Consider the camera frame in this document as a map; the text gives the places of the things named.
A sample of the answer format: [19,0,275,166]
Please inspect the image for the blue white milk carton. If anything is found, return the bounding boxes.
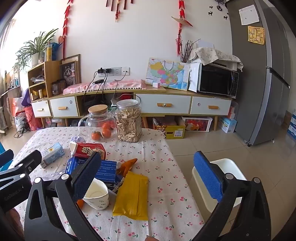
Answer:
[40,142,65,168]

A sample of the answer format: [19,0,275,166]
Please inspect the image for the wooden shelf unit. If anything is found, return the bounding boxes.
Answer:
[27,61,62,101]

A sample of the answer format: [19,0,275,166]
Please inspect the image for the potted green plant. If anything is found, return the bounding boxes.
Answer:
[15,28,59,67]

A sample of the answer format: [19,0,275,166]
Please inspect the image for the yellow foil packet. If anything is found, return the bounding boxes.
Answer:
[112,171,149,221]

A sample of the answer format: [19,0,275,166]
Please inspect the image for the bundle of dry twigs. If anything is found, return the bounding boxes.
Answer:
[179,39,201,63]

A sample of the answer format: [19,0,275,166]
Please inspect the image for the black microwave oven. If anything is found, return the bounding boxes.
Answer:
[196,63,239,98]

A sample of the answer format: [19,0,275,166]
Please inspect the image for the clear plastic seed jar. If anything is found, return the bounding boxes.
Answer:
[114,100,142,142]

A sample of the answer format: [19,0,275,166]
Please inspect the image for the yellow boxes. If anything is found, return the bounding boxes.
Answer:
[32,89,48,98]

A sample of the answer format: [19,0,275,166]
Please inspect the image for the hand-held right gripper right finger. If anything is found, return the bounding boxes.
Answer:
[192,151,271,241]

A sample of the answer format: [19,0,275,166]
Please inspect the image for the framed animal picture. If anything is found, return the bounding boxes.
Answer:
[59,61,78,88]

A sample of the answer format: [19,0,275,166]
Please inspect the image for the pink lace cloth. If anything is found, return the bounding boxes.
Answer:
[63,79,147,95]

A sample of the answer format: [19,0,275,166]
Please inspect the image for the tangle of floor cables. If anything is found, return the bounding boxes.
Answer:
[14,126,31,138]

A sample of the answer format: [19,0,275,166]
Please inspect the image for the person's left forearm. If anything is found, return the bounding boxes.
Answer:
[9,205,25,235]

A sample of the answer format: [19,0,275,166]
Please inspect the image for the red chili string decoration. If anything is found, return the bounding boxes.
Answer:
[59,0,72,59]
[176,0,187,57]

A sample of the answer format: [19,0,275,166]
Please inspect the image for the long wooden cabinet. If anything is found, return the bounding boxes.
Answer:
[31,86,233,130]

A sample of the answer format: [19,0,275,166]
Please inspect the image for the yellow paper sheet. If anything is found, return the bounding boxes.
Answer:
[247,26,265,45]

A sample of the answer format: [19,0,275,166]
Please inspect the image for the red gift box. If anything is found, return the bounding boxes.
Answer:
[181,116,213,132]

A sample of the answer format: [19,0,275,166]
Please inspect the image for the white paper sheet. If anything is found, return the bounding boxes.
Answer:
[239,5,260,25]

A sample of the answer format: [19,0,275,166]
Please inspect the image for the yellow cardboard box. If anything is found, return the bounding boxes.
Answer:
[153,123,186,139]

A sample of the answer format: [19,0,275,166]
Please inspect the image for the white drawer wooden handle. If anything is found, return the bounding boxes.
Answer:
[190,96,232,116]
[32,101,52,117]
[135,94,192,114]
[50,96,79,117]

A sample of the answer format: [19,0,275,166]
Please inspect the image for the small straw hat ornament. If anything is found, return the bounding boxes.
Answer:
[171,16,193,27]

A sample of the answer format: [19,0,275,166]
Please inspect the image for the blue cardboard box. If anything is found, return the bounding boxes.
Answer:
[65,156,117,186]

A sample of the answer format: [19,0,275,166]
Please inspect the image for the wooden picture frame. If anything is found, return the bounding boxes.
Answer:
[61,54,81,87]

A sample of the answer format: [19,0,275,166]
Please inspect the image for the black electronic device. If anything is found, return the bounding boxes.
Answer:
[83,95,105,108]

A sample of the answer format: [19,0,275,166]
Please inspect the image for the orange red bag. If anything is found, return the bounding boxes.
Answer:
[12,97,25,117]

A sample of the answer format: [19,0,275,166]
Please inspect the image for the white paper bag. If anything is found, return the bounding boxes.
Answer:
[188,62,203,92]

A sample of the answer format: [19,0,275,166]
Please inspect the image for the white wall socket row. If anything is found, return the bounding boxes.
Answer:
[105,67,130,76]

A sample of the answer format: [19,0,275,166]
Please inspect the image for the stack of blue white cartons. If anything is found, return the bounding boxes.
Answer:
[287,113,296,139]

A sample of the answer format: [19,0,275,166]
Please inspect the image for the colourful map bag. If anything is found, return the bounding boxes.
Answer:
[145,57,191,91]

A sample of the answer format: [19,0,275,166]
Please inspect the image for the grey refrigerator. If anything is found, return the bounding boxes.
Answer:
[225,0,291,146]

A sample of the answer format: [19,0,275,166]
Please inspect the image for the black wall stickers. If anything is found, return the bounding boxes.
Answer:
[208,3,230,20]

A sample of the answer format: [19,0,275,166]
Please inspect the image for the red hanging wind chime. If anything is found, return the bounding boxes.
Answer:
[106,0,127,23]

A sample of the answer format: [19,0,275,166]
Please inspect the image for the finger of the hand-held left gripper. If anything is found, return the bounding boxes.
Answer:
[11,150,42,175]
[0,149,15,172]

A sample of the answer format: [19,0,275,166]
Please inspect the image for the red snack packet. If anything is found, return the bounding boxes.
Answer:
[70,142,107,161]

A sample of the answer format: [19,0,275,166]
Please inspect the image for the black power cable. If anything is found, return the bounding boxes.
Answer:
[112,71,127,99]
[82,71,109,105]

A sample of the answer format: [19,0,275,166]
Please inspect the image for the blue watering can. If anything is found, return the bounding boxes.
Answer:
[51,42,63,61]

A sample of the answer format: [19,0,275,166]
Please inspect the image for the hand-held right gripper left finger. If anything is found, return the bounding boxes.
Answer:
[24,152,103,241]

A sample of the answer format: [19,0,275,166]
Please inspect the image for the dark glass jar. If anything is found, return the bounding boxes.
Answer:
[51,79,66,96]

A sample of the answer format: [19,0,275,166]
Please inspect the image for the floral cover cloth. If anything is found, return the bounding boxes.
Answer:
[190,47,243,70]

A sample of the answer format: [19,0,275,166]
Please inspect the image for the glass jar with oranges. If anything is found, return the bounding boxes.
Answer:
[78,105,118,142]

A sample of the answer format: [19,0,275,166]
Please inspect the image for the white paper cup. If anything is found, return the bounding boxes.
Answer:
[83,178,110,210]

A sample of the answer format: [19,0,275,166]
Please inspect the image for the purple bag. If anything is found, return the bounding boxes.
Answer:
[22,91,33,107]

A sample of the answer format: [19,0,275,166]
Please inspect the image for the red plastic basket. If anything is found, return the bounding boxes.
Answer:
[23,105,43,131]

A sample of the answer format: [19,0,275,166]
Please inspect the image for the white plastic bin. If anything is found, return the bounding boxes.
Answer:
[191,158,248,215]

